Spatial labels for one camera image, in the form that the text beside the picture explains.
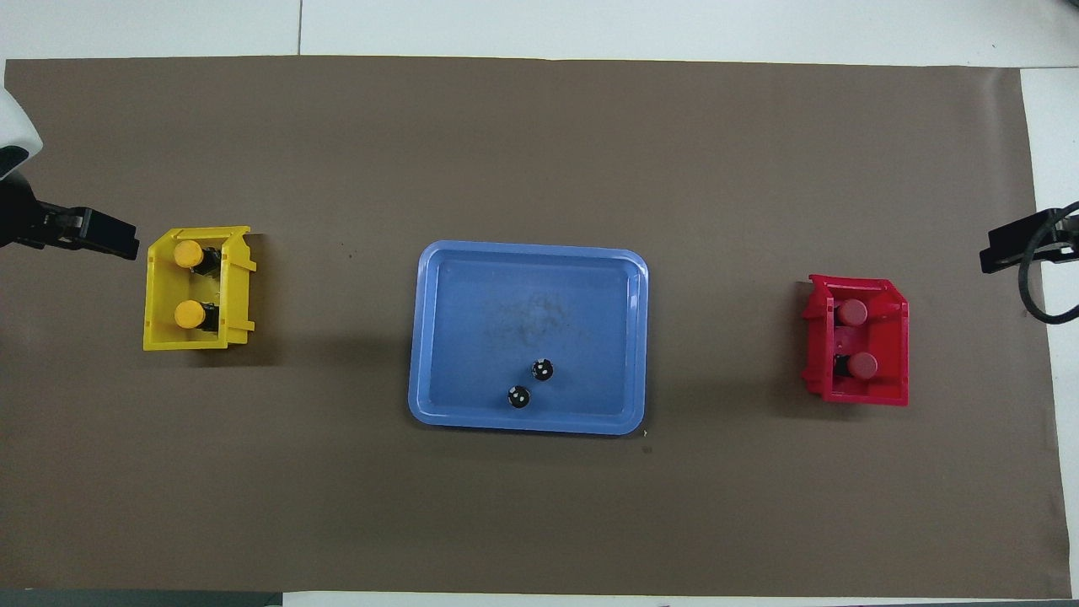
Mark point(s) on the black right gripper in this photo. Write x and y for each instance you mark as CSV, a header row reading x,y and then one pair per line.
x,y
1066,229

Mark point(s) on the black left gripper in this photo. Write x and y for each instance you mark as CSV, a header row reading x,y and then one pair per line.
x,y
18,215

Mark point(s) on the yellow push button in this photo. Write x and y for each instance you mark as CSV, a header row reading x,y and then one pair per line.
x,y
187,253
189,314

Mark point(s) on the red push button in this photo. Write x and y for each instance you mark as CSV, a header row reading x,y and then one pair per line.
x,y
853,312
864,365

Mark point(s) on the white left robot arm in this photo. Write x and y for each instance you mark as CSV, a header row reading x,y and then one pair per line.
x,y
13,126

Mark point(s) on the yellow plastic bin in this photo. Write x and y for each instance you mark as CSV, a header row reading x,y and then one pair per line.
x,y
160,287

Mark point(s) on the red plastic bin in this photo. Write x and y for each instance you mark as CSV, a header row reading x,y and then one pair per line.
x,y
893,371

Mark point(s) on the blue plastic tray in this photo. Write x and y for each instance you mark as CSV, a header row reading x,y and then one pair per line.
x,y
472,337

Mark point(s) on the brown table mat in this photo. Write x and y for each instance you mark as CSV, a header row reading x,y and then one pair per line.
x,y
506,152

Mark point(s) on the small black button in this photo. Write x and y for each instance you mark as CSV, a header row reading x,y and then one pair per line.
x,y
519,397
544,369

